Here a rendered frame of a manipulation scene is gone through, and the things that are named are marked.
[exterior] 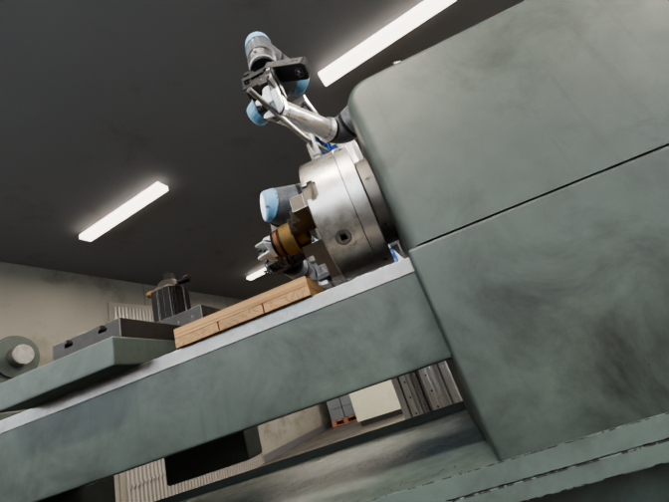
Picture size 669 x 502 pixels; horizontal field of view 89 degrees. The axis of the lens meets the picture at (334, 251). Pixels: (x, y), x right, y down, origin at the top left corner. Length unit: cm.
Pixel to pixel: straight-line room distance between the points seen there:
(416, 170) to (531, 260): 24
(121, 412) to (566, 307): 83
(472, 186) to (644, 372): 34
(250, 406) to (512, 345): 46
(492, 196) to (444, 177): 8
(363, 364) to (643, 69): 67
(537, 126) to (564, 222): 18
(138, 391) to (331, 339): 42
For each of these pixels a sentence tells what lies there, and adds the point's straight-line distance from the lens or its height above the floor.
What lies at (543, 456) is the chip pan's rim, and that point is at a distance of 50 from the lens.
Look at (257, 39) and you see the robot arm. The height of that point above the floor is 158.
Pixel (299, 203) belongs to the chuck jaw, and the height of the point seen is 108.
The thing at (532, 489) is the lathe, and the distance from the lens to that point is 50.
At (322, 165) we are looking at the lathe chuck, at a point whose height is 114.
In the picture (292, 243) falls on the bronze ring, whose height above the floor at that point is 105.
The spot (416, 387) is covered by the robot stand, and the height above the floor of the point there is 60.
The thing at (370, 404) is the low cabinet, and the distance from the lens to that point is 692.
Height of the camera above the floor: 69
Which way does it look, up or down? 22 degrees up
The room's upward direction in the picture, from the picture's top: 19 degrees counter-clockwise
